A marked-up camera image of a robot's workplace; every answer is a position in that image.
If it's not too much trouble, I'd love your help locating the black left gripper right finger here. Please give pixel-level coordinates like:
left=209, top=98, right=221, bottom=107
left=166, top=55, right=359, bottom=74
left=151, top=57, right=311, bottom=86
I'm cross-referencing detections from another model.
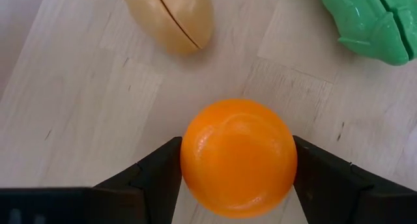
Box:
left=292, top=135, right=417, bottom=224

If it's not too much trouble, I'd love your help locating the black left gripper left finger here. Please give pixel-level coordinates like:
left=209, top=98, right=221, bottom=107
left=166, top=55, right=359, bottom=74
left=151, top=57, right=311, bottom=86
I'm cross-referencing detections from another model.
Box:
left=93, top=135, right=183, bottom=224

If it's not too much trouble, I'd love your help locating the smooth orange toy orange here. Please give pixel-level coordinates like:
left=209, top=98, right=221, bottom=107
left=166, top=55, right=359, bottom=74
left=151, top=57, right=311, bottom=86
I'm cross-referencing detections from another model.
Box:
left=180, top=98, right=298, bottom=219

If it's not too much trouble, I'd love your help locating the tan toy potato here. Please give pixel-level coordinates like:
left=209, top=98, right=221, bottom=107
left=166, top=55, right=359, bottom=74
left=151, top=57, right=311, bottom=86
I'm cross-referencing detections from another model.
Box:
left=122, top=0, right=215, bottom=55

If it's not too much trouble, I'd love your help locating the green toy cucumber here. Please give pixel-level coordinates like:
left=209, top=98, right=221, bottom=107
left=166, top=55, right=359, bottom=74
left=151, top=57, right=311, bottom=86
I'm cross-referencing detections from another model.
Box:
left=317, top=0, right=417, bottom=66

